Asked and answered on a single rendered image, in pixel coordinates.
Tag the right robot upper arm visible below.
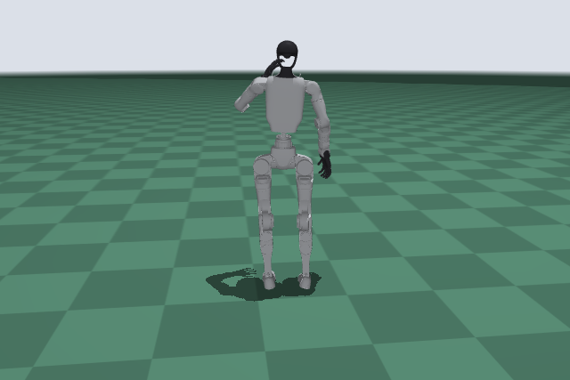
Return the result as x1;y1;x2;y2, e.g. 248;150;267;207
304;80;330;129

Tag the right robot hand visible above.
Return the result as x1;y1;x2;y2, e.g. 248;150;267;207
317;150;331;179

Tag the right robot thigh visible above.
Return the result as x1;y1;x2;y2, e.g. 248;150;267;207
295;154;314;230

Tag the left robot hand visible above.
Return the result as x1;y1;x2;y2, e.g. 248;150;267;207
261;59;284;77

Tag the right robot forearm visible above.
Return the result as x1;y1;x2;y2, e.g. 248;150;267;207
318;120;330;157

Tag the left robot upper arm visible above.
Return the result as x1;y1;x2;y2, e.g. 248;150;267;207
234;77;268;113

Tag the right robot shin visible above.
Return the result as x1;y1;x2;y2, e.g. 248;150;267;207
299;214;313;277

